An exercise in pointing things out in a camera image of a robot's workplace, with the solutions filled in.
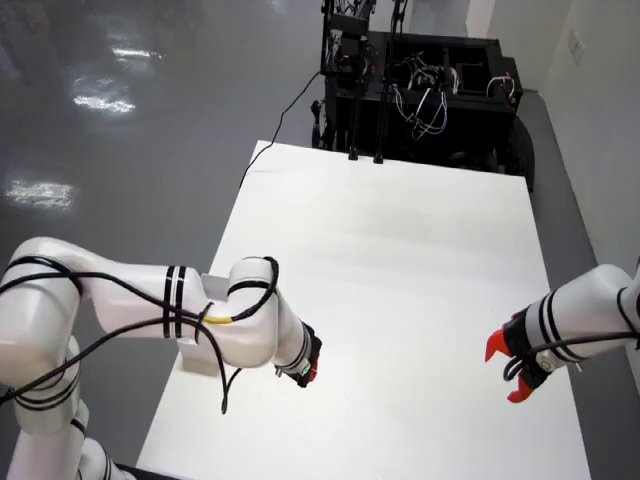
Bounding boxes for white cable bundle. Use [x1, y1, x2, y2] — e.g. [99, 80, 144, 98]
[392, 54, 464, 142]

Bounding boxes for black electronics box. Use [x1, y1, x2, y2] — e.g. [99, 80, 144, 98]
[327, 13, 371, 76]

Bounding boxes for black floor cable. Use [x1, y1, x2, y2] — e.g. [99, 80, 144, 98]
[241, 69, 326, 184]

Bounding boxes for black equipment cart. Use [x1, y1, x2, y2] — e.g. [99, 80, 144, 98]
[309, 29, 537, 194]

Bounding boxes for black camera stand pole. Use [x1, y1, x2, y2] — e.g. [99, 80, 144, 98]
[372, 0, 407, 166]
[347, 74, 362, 162]

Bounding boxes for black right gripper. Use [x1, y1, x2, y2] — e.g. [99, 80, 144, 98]
[483, 310, 551, 404]

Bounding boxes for black aluminium rail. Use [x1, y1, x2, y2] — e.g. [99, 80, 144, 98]
[112, 462, 166, 480]

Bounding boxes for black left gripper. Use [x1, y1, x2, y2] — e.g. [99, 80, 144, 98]
[294, 322, 324, 389]

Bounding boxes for short white cable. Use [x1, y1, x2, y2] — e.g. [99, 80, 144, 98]
[485, 72, 517, 107]

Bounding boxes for black cable with yellow tape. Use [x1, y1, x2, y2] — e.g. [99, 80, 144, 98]
[0, 255, 281, 416]

